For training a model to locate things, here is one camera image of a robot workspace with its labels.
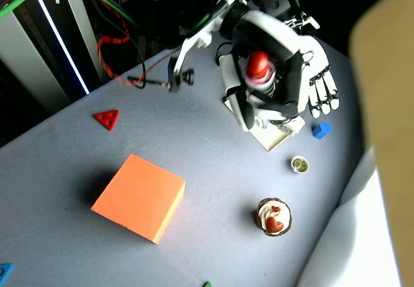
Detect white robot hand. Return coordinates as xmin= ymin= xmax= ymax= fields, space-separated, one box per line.
xmin=221 ymin=8 xmax=308 ymax=132
xmin=300 ymin=36 xmax=341 ymax=119

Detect cream hand broom grey bristles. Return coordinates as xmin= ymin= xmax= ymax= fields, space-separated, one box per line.
xmin=244 ymin=50 xmax=297 ymax=136

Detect small blue block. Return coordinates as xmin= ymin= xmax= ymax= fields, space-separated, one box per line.
xmin=312 ymin=122 xmax=332 ymax=140

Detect tan blurred panel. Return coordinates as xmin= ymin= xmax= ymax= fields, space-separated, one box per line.
xmin=351 ymin=0 xmax=414 ymax=287

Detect small blue-white toy bowl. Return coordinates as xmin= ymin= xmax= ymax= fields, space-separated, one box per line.
xmin=290 ymin=155 xmax=310 ymax=174

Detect grey table cloth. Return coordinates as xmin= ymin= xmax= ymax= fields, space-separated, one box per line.
xmin=0 ymin=37 xmax=378 ymax=287

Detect toy cupcake with cream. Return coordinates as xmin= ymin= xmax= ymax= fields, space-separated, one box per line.
xmin=254 ymin=197 xmax=293 ymax=237

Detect red triangle block with holes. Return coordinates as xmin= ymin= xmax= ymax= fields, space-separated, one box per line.
xmin=92 ymin=109 xmax=120 ymax=132

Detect large orange block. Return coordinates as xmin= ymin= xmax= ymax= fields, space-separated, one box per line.
xmin=90 ymin=153 xmax=187 ymax=245

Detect blue block with holes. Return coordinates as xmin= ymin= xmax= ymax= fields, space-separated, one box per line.
xmin=0 ymin=262 xmax=16 ymax=287

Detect black cable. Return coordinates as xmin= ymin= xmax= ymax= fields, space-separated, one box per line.
xmin=80 ymin=0 xmax=148 ymax=90

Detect red cable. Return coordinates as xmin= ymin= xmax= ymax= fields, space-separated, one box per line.
xmin=96 ymin=1 xmax=182 ymax=87

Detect white frame post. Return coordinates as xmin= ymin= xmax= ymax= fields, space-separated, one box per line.
xmin=0 ymin=8 xmax=71 ymax=115
xmin=64 ymin=0 xmax=104 ymax=86

